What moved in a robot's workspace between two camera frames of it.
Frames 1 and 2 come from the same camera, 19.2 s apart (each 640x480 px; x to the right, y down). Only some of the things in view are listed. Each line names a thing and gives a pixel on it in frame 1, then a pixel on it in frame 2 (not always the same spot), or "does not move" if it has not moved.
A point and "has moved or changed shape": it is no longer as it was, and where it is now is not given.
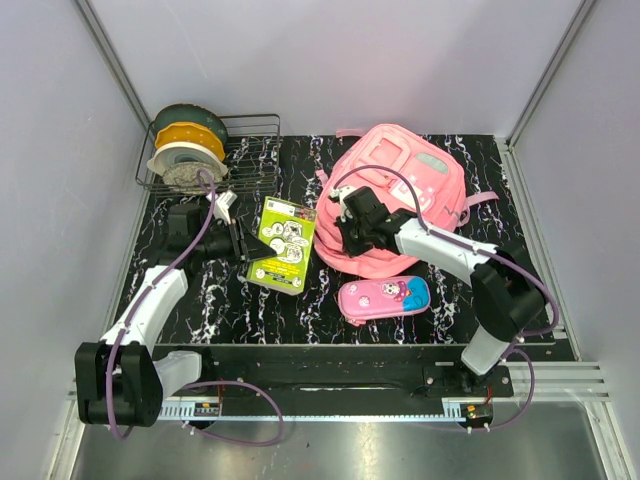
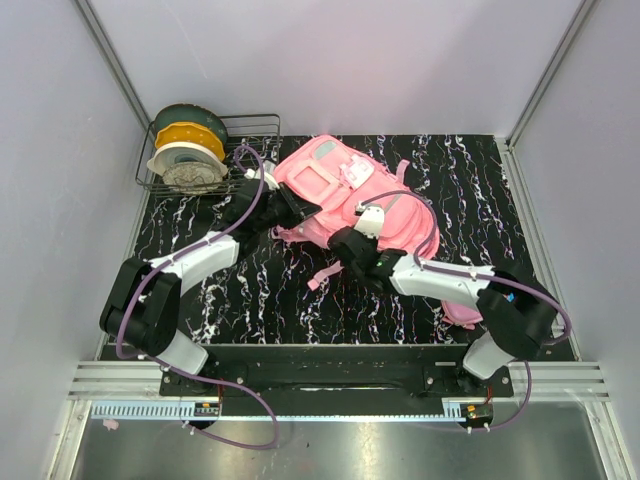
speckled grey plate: [183, 177] does not move
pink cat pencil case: [373, 298] -> [459, 315]
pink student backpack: [411, 170] has moved or changed shape
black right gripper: [349, 247] -> [371, 240]
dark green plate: [189, 113] does not move
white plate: [186, 151] does not move
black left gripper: [245, 245] -> [300, 207]
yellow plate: [190, 132] does not move
